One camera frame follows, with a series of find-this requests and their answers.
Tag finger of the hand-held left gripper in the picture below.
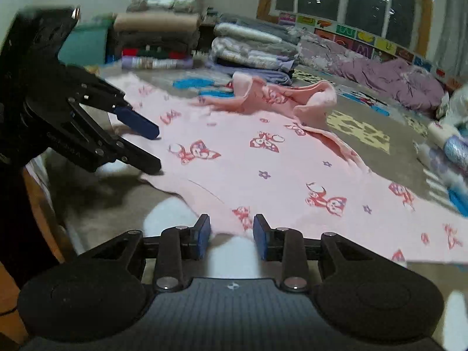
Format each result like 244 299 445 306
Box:
68 98 162 175
60 66 161 140

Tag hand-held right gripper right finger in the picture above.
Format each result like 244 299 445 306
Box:
253 213 381 294

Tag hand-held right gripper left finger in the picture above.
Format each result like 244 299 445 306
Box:
90 214 212 294

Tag pink printed garment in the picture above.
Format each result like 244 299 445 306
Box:
106 71 468 264

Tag clothes stack with beige sweater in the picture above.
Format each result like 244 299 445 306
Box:
113 0 202 70

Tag clothes stack with grey towel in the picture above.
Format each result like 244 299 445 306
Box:
205 13 304 85

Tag teal storage box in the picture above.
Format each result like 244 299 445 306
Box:
58 18 115 66

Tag person's dark maroon clothing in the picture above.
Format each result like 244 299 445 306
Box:
0 164 70 289

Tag white floral folded garment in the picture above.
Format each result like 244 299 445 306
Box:
415 141 461 183

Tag purple floral quilt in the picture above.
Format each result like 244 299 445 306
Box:
289 31 448 114

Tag cream sequined sweatshirt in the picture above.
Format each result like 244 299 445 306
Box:
426 121 468 174

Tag colourful alphabet foam mat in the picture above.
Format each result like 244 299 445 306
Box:
278 11 468 92

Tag wooden framed window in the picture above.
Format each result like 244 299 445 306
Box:
256 0 439 59

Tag white crumpled quilt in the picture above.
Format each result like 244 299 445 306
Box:
437 84 468 125

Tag grey curtain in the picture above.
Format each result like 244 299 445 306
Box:
433 0 468 63

